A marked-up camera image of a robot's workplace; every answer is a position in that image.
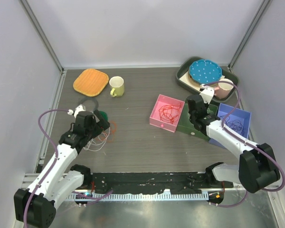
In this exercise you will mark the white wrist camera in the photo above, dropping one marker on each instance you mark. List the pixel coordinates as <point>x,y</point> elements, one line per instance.
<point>207,93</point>
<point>76,111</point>

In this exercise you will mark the dark green tray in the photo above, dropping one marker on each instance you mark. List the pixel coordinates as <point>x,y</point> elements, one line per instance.
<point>225,74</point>

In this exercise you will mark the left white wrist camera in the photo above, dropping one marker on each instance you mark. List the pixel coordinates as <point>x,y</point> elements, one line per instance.
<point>76,111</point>

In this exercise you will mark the blue dotted plate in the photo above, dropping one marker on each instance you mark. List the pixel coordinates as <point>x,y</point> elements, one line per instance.
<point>205,71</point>

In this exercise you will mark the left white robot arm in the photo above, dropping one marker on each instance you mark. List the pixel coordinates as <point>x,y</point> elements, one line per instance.
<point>38,203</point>

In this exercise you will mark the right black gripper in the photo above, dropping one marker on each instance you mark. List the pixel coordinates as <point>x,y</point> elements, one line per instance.
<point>205,105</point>

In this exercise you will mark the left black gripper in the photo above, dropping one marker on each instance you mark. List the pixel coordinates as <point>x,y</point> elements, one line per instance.
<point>103,124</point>

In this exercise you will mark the left aluminium frame post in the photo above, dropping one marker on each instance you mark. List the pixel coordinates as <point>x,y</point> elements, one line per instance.
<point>38,28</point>

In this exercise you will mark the blue drawer box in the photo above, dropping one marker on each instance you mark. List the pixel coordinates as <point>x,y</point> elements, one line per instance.
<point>238,121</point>

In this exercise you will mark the green drawer box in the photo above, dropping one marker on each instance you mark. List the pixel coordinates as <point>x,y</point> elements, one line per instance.
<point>185,126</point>

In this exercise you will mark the yellow-green mug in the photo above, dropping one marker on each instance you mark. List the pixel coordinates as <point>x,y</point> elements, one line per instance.
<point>117,86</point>

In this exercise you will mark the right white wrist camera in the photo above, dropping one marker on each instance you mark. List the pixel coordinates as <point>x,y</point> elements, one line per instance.
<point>207,93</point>

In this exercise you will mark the orange square plate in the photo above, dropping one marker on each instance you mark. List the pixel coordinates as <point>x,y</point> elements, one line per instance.
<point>91,82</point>

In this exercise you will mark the right aluminium frame post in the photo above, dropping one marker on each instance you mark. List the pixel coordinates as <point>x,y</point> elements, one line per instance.
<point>249,32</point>

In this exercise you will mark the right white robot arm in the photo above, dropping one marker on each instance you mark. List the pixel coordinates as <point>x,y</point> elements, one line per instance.
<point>257,168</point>

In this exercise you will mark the aluminium frame post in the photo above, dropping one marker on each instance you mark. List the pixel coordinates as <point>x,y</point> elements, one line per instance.
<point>249,32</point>
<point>38,28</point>

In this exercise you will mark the white cable duct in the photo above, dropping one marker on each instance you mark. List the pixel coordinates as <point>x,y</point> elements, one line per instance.
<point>157,197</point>

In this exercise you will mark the pink mug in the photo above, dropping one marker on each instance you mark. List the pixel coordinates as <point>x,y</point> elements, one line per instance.
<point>223,88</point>

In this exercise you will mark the white square board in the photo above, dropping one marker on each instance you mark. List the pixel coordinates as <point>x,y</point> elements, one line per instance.
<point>184,79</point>

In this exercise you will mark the pink drawer box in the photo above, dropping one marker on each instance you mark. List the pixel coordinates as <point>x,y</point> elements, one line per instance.
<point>166,113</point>

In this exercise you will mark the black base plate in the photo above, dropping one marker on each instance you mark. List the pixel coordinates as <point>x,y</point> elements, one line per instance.
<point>153,182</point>

